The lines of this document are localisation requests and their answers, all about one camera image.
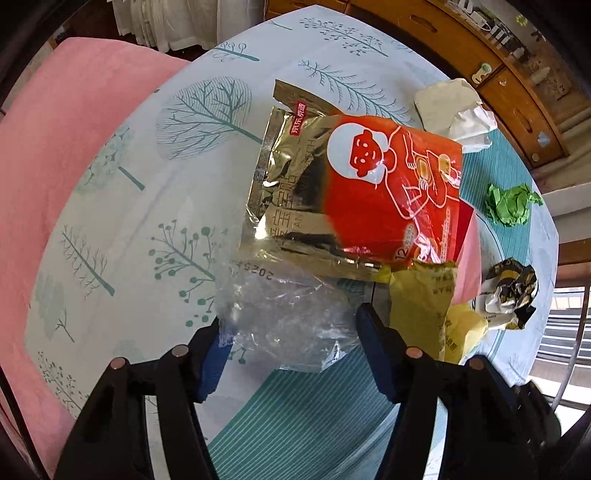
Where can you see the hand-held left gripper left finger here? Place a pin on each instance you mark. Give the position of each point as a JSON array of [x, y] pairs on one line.
[[210, 364]]

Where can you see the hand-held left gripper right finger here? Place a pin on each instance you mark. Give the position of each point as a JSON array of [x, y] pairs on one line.
[[376, 353]]

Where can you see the clear plastic bag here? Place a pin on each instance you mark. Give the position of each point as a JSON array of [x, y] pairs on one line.
[[286, 318]]

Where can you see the yellow plastic bag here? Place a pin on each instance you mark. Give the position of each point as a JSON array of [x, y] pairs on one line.
[[429, 300]]

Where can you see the window with metal grille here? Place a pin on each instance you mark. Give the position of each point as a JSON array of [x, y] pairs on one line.
[[572, 323]]

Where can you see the red and pink paper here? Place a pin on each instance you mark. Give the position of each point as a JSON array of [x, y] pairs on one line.
[[467, 263]]

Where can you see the crumpled black wrapper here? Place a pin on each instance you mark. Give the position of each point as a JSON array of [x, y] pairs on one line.
[[512, 286]]

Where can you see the red and gold foil pouch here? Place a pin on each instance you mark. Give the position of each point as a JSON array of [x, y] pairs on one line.
[[369, 198]]

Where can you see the crumpled green paper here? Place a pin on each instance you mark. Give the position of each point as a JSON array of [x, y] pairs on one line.
[[508, 205]]

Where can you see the crumpled white paper bag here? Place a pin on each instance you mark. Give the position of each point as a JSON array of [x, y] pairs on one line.
[[443, 106]]

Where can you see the pink padded sofa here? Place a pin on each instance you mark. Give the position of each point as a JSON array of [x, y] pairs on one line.
[[46, 161]]

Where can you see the blue sticker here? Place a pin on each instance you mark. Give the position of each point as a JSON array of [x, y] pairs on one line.
[[544, 138]]

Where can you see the green drawer lock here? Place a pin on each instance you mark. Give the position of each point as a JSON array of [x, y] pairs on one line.
[[482, 71]]

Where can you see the wooden desk with drawers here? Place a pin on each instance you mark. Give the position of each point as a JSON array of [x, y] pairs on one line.
[[438, 41]]

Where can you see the white lace cover cloth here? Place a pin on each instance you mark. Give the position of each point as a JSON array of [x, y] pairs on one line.
[[184, 23]]

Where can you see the white power strip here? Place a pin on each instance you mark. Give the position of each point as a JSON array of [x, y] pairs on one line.
[[473, 11]]

